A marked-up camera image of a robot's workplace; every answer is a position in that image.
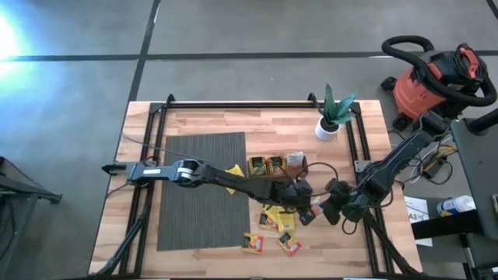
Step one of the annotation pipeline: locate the yellow floor cable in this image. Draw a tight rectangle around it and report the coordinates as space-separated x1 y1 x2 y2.
422 144 458 172

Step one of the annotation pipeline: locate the orange shop vacuum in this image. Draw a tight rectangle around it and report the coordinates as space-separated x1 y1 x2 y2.
380 41 492 140

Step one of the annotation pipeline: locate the black aluminium rig frame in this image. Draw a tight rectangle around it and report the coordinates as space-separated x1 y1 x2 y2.
88 93 424 279

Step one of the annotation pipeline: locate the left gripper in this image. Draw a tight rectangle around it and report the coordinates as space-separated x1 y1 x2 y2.
272 178 322 228

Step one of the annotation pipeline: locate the black right camera cable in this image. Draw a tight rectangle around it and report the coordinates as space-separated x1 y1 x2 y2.
299 161 340 195

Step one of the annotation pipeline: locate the white floor cable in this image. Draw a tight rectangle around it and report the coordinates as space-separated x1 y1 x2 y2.
400 131 458 186

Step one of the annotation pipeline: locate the white paper sheet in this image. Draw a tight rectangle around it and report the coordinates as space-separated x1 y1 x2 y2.
403 196 433 248

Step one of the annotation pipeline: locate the black curved tube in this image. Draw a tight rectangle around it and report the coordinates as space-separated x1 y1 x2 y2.
466 108 498 135

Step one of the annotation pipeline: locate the grey woven placemat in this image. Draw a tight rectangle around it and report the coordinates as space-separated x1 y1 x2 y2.
156 131 251 253

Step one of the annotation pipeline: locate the black desk base bar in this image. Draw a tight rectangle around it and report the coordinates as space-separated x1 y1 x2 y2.
411 209 486 241

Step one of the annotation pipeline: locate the black power box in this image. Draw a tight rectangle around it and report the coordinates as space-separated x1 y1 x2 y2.
422 155 448 180

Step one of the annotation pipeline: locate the dark metal table frame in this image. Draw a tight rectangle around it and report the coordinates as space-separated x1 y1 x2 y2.
0 155 64 273

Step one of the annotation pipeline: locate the black vacuum hose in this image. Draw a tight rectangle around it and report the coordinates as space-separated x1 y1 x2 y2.
381 34 498 108

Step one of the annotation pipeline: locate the snake plant in white pot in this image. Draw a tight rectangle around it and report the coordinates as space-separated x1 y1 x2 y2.
314 82 359 142

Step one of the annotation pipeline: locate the orange tea packet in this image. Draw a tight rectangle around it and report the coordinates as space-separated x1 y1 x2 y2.
286 150 305 169
310 198 324 219

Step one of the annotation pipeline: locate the dark grey desk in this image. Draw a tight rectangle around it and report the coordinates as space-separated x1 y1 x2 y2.
450 116 498 242

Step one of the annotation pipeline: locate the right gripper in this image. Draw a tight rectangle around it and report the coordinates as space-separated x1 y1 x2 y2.
321 177 357 226

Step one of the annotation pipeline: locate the brown wooden tea organiser box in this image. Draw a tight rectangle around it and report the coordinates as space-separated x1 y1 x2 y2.
247 152 309 180

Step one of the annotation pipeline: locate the white spray can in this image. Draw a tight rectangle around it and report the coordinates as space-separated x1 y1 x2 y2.
436 195 478 218

